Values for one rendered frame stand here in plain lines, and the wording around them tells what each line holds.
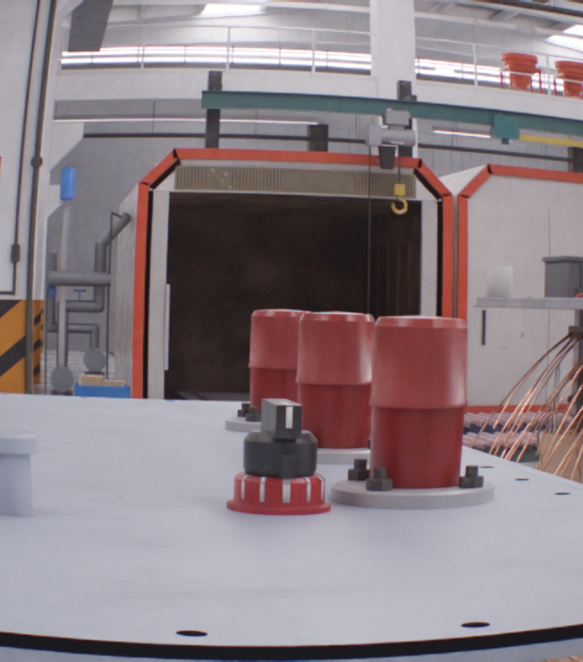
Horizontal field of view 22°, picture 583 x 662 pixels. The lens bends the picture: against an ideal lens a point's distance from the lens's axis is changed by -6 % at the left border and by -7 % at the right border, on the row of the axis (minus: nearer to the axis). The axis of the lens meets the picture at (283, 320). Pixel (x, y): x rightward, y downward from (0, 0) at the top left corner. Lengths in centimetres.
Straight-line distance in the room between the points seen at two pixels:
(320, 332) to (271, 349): 33
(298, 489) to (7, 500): 21
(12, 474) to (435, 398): 32
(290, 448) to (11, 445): 21
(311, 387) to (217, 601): 73
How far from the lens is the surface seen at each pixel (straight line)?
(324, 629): 66
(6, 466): 98
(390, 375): 112
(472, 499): 111
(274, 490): 106
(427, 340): 111
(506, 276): 468
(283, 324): 176
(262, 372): 177
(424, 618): 69
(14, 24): 1188
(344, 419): 144
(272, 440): 106
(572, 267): 426
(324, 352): 143
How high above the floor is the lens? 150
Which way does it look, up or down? 1 degrees down
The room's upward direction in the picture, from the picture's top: 1 degrees clockwise
